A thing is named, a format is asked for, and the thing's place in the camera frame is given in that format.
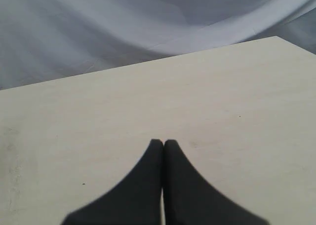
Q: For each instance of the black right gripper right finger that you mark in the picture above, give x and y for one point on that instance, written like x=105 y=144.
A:
x=190 y=200

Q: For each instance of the white backdrop cloth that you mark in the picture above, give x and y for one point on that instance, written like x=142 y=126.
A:
x=42 y=40

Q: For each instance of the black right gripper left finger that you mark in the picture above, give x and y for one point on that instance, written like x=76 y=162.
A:
x=135 y=200

